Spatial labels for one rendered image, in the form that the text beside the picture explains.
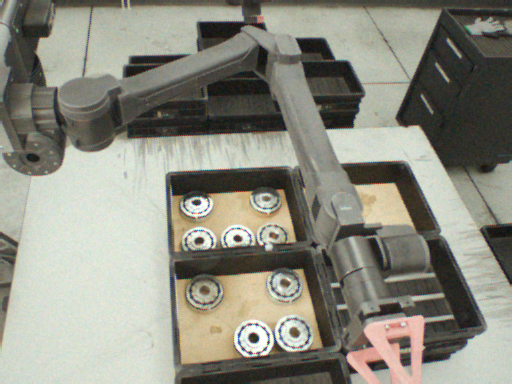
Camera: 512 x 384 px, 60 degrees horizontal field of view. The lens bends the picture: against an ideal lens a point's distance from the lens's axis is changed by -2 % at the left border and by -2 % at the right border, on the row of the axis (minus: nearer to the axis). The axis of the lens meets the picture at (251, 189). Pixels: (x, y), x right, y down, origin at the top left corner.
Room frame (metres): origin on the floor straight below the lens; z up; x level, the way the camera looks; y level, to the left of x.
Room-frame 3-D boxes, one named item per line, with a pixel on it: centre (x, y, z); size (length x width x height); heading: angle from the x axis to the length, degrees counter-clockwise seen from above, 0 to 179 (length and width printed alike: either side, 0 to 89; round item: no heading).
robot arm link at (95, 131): (0.54, 0.30, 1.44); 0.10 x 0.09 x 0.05; 106
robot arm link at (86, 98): (0.66, 0.14, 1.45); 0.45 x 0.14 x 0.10; 136
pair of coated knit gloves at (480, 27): (2.23, -1.07, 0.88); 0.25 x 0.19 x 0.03; 106
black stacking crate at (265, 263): (0.51, -0.04, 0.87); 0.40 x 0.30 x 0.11; 105
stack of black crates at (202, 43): (2.25, 0.22, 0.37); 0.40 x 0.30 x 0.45; 106
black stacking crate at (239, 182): (0.80, 0.04, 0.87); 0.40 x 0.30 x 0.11; 105
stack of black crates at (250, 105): (1.87, 0.11, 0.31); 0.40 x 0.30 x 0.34; 106
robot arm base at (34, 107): (0.54, 0.38, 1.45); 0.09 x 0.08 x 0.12; 16
